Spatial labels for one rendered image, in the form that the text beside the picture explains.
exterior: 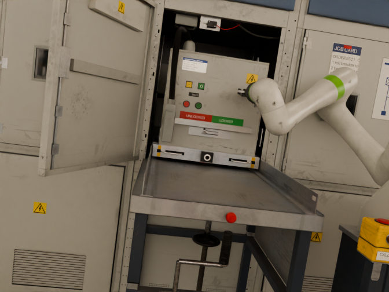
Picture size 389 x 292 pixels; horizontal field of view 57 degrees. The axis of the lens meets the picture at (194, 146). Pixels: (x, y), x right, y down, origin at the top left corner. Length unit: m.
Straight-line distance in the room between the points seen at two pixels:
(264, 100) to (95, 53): 0.67
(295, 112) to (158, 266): 1.04
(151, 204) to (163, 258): 0.83
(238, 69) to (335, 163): 0.69
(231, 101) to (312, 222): 0.80
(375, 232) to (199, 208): 0.49
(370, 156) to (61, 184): 1.41
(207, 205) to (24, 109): 1.06
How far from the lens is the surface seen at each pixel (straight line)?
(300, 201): 1.33
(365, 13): 2.03
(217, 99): 1.78
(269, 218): 1.18
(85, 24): 1.40
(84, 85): 1.41
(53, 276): 2.01
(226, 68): 1.79
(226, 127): 1.75
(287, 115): 1.42
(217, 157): 1.79
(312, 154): 1.90
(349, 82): 1.69
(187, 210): 1.12
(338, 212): 2.03
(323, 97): 1.58
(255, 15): 1.85
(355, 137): 1.73
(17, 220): 1.95
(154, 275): 1.96
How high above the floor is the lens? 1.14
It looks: 6 degrees down
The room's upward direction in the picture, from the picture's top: 8 degrees clockwise
